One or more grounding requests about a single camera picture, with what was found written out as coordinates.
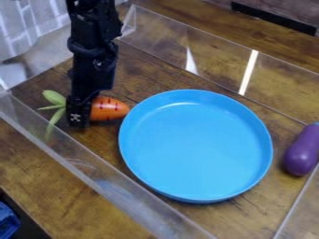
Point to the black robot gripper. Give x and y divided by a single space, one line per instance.
94 26

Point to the orange toy carrot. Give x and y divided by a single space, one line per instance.
105 108

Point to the blue round tray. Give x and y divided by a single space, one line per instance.
194 145

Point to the blue object at corner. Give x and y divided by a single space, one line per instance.
9 222

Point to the purple toy eggplant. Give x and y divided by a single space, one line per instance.
301 154

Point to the clear acrylic enclosure wall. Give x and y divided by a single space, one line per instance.
65 173

